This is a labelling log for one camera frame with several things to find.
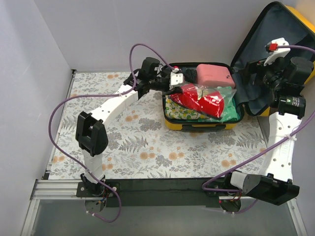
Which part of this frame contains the black striped cloth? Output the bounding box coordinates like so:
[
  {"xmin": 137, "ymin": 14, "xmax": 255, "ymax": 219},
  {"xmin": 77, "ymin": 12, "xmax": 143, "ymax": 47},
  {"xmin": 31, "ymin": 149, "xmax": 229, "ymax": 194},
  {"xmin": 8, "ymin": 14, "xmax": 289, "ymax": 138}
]
[{"xmin": 183, "ymin": 68, "xmax": 197, "ymax": 84}]

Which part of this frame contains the yellow lemon print cloth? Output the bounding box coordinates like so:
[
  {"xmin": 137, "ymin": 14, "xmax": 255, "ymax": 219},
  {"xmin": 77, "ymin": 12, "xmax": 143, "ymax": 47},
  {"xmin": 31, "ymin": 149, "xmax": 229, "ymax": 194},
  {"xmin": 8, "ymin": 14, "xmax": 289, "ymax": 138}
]
[{"xmin": 164, "ymin": 96, "xmax": 207, "ymax": 120}]

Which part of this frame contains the pink vanity case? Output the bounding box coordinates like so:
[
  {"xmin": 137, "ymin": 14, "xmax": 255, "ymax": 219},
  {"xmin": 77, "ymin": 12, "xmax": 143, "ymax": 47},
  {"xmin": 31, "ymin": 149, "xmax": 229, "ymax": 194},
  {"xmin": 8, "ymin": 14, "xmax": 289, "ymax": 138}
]
[{"xmin": 196, "ymin": 64, "xmax": 235, "ymax": 88}]

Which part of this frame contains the yellow hard-shell suitcase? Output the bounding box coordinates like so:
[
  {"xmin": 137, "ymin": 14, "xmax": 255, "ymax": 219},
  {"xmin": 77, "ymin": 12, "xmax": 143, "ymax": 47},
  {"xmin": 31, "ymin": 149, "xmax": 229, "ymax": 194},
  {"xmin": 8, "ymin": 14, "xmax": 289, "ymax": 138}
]
[{"xmin": 165, "ymin": 1, "xmax": 315, "ymax": 132}]

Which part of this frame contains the red bikini top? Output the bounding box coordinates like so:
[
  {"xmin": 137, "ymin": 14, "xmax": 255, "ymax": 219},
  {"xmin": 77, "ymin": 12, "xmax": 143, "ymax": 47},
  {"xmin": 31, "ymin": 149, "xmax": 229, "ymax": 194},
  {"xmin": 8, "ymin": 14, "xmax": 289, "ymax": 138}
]
[{"xmin": 165, "ymin": 83, "xmax": 239, "ymax": 122}]

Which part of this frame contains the green tie-dye shirt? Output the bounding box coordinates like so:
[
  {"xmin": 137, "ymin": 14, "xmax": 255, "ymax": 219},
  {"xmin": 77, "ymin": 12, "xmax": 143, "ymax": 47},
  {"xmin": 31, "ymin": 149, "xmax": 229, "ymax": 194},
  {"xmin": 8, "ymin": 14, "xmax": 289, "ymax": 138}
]
[{"xmin": 193, "ymin": 87, "xmax": 239, "ymax": 122}]

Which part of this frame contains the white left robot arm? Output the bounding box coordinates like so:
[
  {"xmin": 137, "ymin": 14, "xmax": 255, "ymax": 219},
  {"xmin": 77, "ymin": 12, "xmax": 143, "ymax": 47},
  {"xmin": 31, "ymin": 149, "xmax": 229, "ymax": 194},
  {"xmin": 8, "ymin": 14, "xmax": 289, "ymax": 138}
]
[{"xmin": 75, "ymin": 57, "xmax": 184, "ymax": 197}]

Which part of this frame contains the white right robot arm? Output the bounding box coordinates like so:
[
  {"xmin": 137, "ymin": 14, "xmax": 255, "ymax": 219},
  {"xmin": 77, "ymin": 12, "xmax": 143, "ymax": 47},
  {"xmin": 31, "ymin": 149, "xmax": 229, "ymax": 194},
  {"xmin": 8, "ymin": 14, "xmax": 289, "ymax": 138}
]
[{"xmin": 222, "ymin": 57, "xmax": 314, "ymax": 206}]

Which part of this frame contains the floral table cloth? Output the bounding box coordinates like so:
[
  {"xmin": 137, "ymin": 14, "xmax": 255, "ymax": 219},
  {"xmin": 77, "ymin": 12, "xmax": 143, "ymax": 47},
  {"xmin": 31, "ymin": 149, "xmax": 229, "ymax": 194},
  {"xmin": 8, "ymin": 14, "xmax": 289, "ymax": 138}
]
[{"xmin": 49, "ymin": 72, "xmax": 269, "ymax": 180}]

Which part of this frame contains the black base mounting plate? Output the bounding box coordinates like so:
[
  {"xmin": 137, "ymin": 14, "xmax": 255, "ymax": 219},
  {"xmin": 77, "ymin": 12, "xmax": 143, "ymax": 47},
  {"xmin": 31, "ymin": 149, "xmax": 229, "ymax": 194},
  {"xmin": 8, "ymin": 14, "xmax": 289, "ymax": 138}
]
[{"xmin": 76, "ymin": 178, "xmax": 252, "ymax": 208}]

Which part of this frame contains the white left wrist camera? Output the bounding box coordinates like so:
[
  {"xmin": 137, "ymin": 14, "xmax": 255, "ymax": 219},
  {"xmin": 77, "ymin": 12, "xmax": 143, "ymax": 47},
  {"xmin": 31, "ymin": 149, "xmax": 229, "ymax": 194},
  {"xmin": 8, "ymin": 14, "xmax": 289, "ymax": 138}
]
[{"xmin": 169, "ymin": 68, "xmax": 185, "ymax": 88}]

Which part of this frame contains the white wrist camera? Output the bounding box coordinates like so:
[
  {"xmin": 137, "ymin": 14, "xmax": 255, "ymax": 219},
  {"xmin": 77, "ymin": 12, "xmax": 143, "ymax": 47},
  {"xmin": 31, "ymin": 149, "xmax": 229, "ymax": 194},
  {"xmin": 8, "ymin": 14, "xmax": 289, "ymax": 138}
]
[
  {"xmin": 264, "ymin": 37, "xmax": 290, "ymax": 66},
  {"xmin": 169, "ymin": 68, "xmax": 185, "ymax": 88}
]

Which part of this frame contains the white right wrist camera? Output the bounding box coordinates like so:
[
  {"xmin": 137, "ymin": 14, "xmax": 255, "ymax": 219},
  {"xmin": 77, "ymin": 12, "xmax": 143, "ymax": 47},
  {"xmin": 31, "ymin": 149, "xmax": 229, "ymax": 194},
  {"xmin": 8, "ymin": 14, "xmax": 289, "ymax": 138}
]
[{"xmin": 264, "ymin": 37, "xmax": 290, "ymax": 66}]

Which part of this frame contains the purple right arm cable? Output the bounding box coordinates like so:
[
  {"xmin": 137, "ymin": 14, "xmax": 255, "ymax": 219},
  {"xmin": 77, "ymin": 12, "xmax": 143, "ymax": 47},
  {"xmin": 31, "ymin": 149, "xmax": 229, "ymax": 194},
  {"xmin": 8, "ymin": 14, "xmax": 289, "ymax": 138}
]
[{"xmin": 201, "ymin": 44, "xmax": 315, "ymax": 215}]

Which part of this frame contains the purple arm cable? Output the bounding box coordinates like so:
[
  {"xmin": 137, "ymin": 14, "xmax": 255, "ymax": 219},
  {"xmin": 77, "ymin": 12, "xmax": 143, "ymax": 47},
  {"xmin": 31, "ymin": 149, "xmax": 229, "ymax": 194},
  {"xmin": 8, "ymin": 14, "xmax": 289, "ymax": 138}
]
[
  {"xmin": 201, "ymin": 44, "xmax": 315, "ymax": 215},
  {"xmin": 48, "ymin": 43, "xmax": 178, "ymax": 223}
]

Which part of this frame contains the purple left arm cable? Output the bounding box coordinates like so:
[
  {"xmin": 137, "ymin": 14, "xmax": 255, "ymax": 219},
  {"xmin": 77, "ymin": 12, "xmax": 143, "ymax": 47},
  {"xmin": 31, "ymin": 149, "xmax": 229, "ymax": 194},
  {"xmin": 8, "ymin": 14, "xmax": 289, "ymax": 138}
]
[{"xmin": 48, "ymin": 43, "xmax": 178, "ymax": 223}]

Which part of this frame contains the aluminium frame rail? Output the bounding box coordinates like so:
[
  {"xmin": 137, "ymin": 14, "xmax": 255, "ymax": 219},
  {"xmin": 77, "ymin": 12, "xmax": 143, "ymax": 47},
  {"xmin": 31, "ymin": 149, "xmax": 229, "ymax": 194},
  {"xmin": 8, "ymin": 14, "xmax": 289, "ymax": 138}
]
[{"xmin": 22, "ymin": 180, "xmax": 307, "ymax": 236}]

